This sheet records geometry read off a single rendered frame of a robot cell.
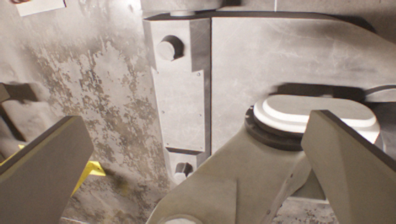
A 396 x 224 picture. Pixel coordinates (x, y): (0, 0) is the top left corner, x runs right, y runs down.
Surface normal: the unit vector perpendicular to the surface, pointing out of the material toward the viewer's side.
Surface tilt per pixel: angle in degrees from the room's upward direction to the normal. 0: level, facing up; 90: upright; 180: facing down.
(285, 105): 90
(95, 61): 0
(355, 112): 90
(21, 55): 0
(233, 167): 90
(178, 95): 0
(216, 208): 115
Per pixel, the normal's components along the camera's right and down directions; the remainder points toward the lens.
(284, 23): -0.21, 0.52
